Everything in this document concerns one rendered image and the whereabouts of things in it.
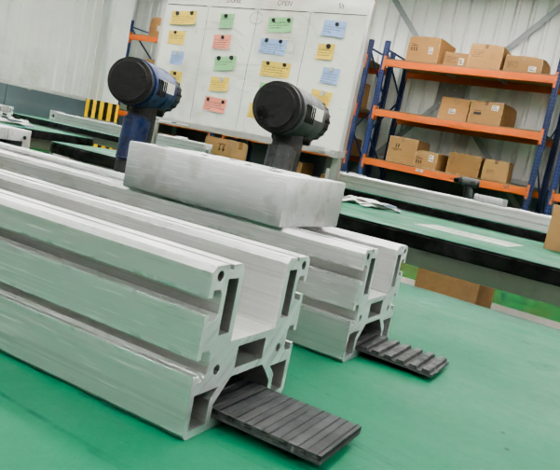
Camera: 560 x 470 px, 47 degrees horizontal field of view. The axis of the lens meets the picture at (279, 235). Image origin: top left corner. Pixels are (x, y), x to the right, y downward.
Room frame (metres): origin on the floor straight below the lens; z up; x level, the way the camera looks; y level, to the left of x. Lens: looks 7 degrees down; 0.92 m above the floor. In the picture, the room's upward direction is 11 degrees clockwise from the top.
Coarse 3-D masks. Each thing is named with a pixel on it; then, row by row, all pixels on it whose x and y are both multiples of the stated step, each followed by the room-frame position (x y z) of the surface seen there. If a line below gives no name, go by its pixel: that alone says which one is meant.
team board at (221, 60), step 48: (192, 0) 4.13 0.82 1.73; (240, 0) 3.92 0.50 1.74; (288, 0) 3.74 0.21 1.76; (336, 0) 3.57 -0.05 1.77; (192, 48) 4.09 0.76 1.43; (240, 48) 3.89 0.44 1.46; (288, 48) 3.70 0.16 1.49; (336, 48) 3.54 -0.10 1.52; (192, 96) 4.05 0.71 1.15; (240, 96) 3.85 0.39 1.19; (336, 96) 3.51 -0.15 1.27; (336, 144) 3.47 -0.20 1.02
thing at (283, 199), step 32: (128, 160) 0.55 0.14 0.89; (160, 160) 0.54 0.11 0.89; (192, 160) 0.52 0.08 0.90; (224, 160) 0.51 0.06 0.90; (160, 192) 0.53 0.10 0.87; (192, 192) 0.52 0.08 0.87; (224, 192) 0.50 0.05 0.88; (256, 192) 0.49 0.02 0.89; (288, 192) 0.48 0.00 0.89; (320, 192) 0.53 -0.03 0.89; (288, 224) 0.49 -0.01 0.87; (320, 224) 0.54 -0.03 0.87
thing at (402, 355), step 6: (396, 348) 0.49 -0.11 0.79; (402, 348) 0.49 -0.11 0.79; (408, 348) 0.50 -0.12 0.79; (384, 354) 0.47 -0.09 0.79; (390, 354) 0.47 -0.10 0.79; (396, 354) 0.47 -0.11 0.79; (402, 354) 0.48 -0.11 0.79; (408, 354) 0.48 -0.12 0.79; (414, 354) 0.48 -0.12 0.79; (420, 354) 0.49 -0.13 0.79; (390, 360) 0.46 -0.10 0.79; (396, 360) 0.46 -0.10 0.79; (402, 360) 0.46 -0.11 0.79; (408, 360) 0.47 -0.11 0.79
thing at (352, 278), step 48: (0, 144) 0.75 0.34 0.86; (96, 192) 0.57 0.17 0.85; (144, 192) 0.55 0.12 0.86; (288, 240) 0.48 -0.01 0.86; (336, 240) 0.48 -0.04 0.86; (384, 240) 0.54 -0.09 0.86; (336, 288) 0.46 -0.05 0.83; (384, 288) 0.52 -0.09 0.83; (288, 336) 0.47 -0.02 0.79; (336, 336) 0.45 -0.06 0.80
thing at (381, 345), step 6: (384, 336) 0.52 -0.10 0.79; (366, 342) 0.49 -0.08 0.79; (372, 342) 0.49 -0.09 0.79; (378, 342) 0.50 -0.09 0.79; (384, 342) 0.51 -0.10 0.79; (390, 342) 0.50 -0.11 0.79; (396, 342) 0.51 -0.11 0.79; (360, 348) 0.47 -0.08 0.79; (366, 348) 0.47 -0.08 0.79; (372, 348) 0.48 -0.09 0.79; (378, 348) 0.48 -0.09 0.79; (384, 348) 0.48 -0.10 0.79; (390, 348) 0.49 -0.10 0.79; (372, 354) 0.47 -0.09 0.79; (378, 354) 0.47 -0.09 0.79
